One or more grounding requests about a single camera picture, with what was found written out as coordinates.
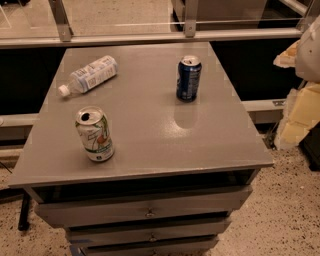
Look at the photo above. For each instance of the grey drawer cabinet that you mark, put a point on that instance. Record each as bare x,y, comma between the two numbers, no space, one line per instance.
161,144

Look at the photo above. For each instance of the bottom grey drawer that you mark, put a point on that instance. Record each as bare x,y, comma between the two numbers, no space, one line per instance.
154,249

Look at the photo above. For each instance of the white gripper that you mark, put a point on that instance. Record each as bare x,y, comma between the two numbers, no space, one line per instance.
309,55

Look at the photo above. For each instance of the clear plastic water bottle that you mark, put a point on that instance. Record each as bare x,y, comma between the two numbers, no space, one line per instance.
90,76

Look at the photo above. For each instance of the white green 7up can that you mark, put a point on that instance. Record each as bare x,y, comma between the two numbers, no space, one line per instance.
93,129

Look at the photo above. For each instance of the blue pepsi can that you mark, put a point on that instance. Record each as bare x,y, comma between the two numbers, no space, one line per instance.
189,73

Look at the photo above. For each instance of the grey metal railing frame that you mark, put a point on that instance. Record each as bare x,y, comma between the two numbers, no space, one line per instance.
80,23

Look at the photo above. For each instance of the top grey drawer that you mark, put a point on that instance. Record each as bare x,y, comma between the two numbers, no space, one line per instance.
146,207

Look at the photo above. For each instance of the middle grey drawer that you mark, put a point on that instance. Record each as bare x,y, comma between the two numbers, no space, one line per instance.
156,231

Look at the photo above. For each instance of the grey drawer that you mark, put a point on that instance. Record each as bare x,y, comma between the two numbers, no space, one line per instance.
146,207
156,231
154,249

